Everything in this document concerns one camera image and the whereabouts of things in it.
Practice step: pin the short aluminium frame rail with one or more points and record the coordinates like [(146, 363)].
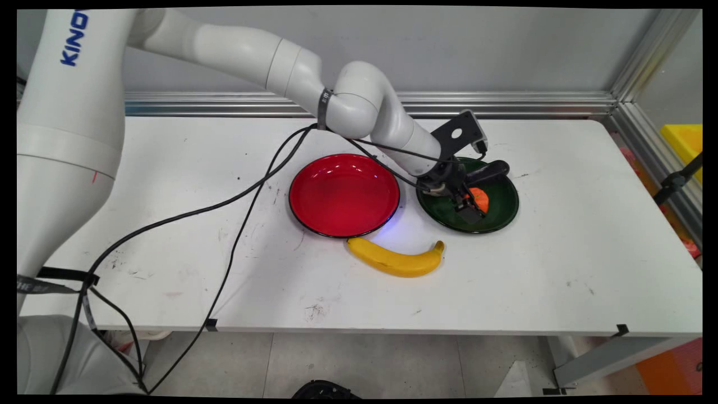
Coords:
[(650, 151)]

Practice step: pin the long aluminium frame rail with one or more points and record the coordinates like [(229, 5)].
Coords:
[(505, 104)]

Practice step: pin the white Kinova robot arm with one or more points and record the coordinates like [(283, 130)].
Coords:
[(67, 140)]

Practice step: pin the red plate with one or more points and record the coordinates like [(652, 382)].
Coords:
[(336, 196)]

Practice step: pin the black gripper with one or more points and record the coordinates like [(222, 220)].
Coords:
[(446, 180)]

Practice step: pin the black round floor object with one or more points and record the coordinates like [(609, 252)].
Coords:
[(324, 389)]

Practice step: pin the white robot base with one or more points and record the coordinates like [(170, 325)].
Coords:
[(50, 359)]

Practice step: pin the aluminium frame post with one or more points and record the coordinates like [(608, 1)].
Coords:
[(650, 56)]

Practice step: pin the dark green plate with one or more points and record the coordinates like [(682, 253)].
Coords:
[(505, 207)]

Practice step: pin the orange toy tangerine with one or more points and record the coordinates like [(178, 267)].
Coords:
[(482, 199)]

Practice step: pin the purple toy eggplant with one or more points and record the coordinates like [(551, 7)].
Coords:
[(493, 170)]

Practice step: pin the orange box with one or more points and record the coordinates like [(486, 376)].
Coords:
[(673, 373)]

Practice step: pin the black tape marker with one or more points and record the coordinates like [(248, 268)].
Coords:
[(211, 324), (621, 330)]

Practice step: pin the yellow toy banana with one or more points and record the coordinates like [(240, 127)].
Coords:
[(392, 262)]

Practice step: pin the red floor object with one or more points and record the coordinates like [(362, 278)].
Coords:
[(691, 248)]

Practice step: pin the grey table leg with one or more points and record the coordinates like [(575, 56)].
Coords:
[(611, 356)]

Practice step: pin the yellow plastic bin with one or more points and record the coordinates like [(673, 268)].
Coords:
[(685, 143)]

